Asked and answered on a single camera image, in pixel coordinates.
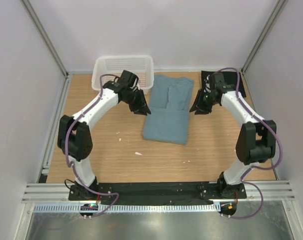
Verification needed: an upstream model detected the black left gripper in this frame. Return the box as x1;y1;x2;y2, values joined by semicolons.
122;89;152;116

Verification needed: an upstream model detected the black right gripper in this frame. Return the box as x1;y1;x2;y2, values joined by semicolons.
189;89;218;116

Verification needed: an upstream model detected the teal blue t-shirt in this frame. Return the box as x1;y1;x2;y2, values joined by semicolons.
142;74;194;145

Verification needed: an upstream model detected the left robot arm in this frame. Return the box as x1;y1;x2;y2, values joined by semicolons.
57;70;151;200

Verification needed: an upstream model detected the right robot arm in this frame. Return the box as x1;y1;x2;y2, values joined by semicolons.
189;71;277;199

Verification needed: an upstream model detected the white perforated plastic basket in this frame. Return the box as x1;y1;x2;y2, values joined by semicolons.
91;55;154;95

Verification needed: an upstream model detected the folded black t-shirt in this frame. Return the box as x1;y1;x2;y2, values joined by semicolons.
201;71;247;98

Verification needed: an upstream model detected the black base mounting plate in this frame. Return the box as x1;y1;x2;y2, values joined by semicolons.
67;181;247;204

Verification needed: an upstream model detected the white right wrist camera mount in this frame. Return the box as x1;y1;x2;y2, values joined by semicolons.
203;78;211;92

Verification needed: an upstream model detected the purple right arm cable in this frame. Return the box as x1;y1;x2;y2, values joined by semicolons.
216;67;284;220

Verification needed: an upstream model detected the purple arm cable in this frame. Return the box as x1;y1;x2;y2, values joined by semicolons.
216;67;284;220
65;73;120;218

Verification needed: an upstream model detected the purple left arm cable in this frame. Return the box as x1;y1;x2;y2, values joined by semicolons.
65;73;120;218

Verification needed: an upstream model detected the aluminium front frame rail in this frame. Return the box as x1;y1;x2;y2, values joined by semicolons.
21;180;295;203

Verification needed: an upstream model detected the slotted grey cable duct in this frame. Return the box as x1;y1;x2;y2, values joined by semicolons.
33;202;221;214

